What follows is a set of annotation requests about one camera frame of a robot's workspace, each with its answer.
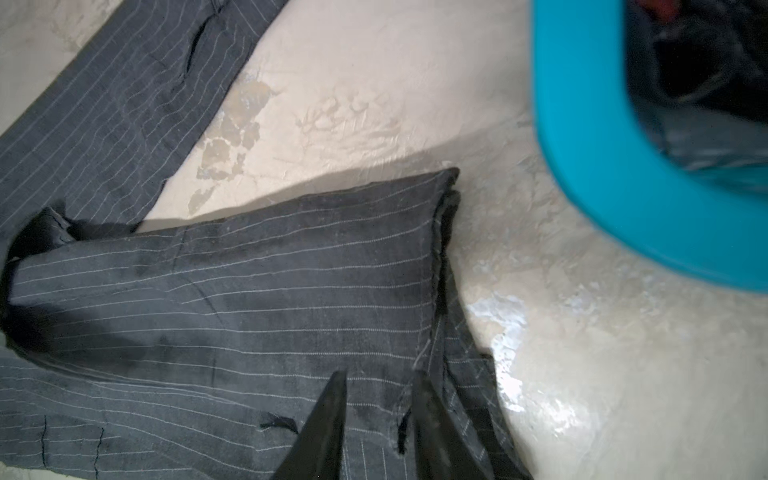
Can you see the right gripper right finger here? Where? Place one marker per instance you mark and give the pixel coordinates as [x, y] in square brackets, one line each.
[440, 451]

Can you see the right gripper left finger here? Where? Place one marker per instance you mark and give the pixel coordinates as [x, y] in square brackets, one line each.
[318, 450]

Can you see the dark grey pinstripe shirt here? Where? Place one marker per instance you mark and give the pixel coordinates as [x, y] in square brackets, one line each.
[199, 351]

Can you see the teal plastic laundry basket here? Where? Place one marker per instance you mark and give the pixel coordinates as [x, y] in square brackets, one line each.
[607, 167]

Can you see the plaid red brown shirt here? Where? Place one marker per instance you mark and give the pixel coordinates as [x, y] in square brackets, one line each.
[706, 53]

